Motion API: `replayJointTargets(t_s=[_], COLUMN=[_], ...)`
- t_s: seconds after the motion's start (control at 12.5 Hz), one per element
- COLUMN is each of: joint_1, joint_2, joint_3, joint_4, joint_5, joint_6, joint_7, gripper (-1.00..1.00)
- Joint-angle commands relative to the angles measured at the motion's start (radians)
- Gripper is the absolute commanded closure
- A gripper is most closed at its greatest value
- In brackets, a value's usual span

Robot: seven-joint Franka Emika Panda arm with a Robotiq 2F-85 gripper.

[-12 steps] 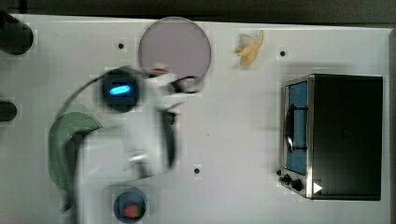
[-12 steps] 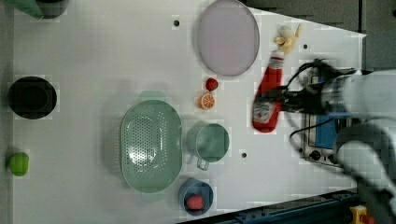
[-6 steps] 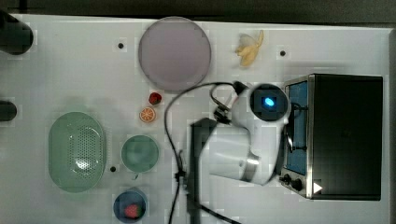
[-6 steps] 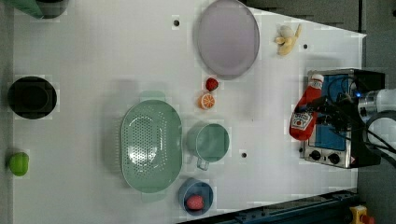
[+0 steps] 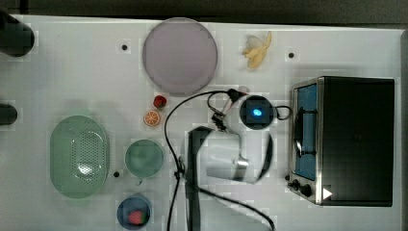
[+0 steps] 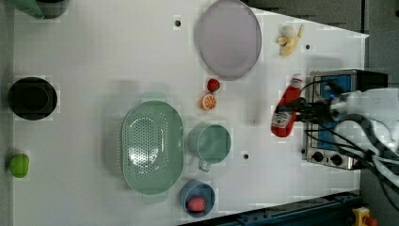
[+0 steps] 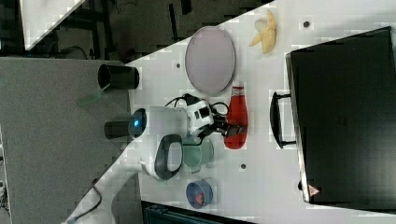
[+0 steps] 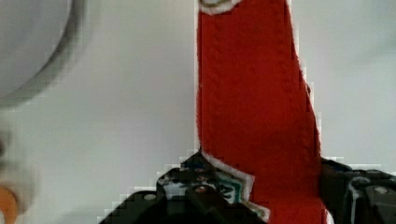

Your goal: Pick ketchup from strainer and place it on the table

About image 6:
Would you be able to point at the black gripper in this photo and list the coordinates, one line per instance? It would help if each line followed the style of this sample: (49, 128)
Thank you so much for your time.
(316, 112)

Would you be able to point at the red ketchup bottle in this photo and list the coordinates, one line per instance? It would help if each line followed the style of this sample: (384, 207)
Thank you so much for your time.
(284, 115)

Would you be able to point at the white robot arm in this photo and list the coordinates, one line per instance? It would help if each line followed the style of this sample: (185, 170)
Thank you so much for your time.
(359, 124)

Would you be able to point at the green oval strainer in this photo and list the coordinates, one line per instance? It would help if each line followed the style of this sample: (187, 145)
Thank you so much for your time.
(152, 147)

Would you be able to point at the black toaster oven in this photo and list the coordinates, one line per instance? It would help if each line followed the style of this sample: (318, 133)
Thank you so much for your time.
(320, 148)

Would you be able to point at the peeled banana toy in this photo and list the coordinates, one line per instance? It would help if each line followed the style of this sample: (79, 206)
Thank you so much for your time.
(289, 39)

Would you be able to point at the red strawberry toy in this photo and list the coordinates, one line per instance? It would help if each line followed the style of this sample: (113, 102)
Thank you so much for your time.
(213, 85)

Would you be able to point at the orange slice toy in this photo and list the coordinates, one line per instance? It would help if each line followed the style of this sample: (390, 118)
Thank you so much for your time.
(207, 102)

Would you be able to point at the green mug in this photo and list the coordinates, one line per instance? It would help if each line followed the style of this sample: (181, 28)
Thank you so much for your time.
(210, 143)

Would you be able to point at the grey round plate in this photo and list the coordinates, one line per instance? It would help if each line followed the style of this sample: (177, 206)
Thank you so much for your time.
(229, 38)

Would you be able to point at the dark blue crate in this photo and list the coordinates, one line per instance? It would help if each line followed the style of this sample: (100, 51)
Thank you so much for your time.
(331, 210)

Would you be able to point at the yellow toy object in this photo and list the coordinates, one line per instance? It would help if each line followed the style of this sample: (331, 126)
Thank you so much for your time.
(363, 217)

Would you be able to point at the blue bowl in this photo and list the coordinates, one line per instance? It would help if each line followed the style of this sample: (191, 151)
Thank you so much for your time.
(194, 188)

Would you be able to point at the red toy fruit in bowl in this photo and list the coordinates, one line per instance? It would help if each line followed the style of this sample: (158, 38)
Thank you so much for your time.
(196, 204)

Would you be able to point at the black cylinder cup far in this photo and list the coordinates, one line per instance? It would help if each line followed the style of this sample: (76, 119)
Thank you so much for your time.
(52, 8)

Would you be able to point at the green paper card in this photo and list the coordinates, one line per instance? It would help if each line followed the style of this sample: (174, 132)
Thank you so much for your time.
(29, 7)

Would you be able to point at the black cylinder post near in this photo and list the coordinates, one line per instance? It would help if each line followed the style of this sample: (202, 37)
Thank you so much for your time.
(32, 98)

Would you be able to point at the green knob post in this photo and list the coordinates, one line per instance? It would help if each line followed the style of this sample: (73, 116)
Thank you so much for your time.
(19, 165)

